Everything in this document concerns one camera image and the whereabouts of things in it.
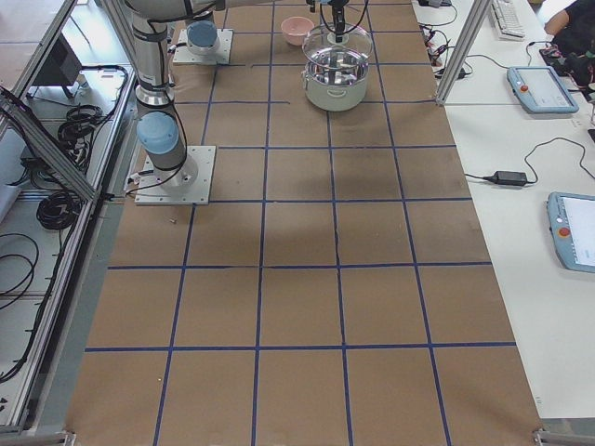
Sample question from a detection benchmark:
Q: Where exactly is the glass pot lid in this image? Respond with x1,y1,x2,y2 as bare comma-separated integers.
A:
302,25,373,70

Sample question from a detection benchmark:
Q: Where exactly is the pale green cooking pot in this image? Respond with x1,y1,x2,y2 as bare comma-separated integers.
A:
302,47,368,112

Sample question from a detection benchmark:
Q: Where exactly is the pink bowl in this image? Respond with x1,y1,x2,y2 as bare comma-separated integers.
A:
281,17,314,46

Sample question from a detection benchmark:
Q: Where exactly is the white keyboard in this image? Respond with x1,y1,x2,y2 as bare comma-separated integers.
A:
490,0,525,41

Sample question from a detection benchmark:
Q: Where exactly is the blue teach pendant far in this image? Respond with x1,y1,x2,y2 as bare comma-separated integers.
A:
507,66,579,114

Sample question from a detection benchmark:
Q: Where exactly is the blue teach pendant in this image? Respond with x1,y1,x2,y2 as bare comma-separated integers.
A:
507,66,579,114
547,192,594,273

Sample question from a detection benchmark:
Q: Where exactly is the black power adapter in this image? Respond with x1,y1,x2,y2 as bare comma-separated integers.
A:
483,171,529,187

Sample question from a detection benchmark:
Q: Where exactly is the blue teach pendant near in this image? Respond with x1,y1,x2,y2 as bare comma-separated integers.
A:
547,192,594,273

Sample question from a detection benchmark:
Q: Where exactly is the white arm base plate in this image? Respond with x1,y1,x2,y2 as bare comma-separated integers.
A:
134,146,217,205
173,29,233,65

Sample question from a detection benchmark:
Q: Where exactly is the aluminium frame post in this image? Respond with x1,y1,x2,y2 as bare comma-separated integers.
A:
435,0,490,106

